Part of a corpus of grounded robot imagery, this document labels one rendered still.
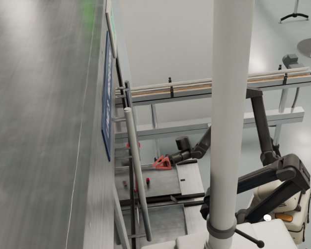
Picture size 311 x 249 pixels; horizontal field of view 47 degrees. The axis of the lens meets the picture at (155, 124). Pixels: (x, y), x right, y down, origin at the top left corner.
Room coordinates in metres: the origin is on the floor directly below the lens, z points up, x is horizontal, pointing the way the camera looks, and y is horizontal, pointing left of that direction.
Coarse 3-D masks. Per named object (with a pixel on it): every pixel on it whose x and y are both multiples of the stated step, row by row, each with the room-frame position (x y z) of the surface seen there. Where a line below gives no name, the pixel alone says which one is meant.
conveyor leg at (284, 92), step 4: (284, 92) 2.46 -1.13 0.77; (284, 96) 2.45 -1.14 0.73; (280, 100) 2.48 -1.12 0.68; (284, 100) 2.45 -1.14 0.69; (280, 104) 2.47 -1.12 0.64; (284, 104) 2.46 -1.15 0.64; (280, 108) 2.46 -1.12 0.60; (284, 108) 2.46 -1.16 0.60; (280, 112) 2.46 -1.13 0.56; (280, 124) 2.45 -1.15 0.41; (276, 128) 2.47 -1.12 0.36; (280, 128) 2.46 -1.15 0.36; (276, 132) 2.46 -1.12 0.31; (276, 136) 2.46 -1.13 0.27; (276, 140) 2.45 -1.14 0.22; (272, 144) 2.48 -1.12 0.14; (276, 144) 2.45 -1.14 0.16
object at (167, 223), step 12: (180, 204) 1.30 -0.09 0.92; (156, 216) 1.26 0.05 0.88; (168, 216) 1.25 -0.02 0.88; (180, 216) 1.24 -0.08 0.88; (144, 228) 1.19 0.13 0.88; (156, 228) 1.18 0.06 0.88; (168, 228) 1.17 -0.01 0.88; (180, 228) 1.16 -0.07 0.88; (144, 240) 1.11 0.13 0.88; (156, 240) 1.10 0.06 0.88; (168, 240) 1.10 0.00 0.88
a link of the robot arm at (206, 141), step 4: (208, 128) 1.41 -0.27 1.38; (208, 132) 1.38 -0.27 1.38; (204, 136) 1.37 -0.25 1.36; (208, 136) 1.37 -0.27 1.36; (200, 140) 1.38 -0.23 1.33; (204, 140) 1.36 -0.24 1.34; (208, 140) 1.36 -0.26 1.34; (196, 144) 1.40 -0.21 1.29; (200, 144) 1.35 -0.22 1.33; (204, 144) 1.35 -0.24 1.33; (208, 144) 1.35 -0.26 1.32; (196, 148) 1.35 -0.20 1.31; (200, 148) 1.34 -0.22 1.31; (204, 148) 1.34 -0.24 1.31; (204, 152) 1.33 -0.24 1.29
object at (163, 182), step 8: (144, 168) 1.64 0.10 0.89; (152, 168) 1.64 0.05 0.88; (176, 168) 1.61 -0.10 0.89; (144, 176) 1.58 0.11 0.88; (152, 176) 1.57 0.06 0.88; (160, 176) 1.56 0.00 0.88; (168, 176) 1.55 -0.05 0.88; (176, 176) 1.55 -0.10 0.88; (144, 184) 1.51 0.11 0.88; (152, 184) 1.50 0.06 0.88; (160, 184) 1.50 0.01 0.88; (168, 184) 1.49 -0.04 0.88; (176, 184) 1.48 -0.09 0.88; (152, 192) 1.44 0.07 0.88; (160, 192) 1.43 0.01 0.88; (168, 192) 1.43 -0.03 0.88; (176, 192) 1.42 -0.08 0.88
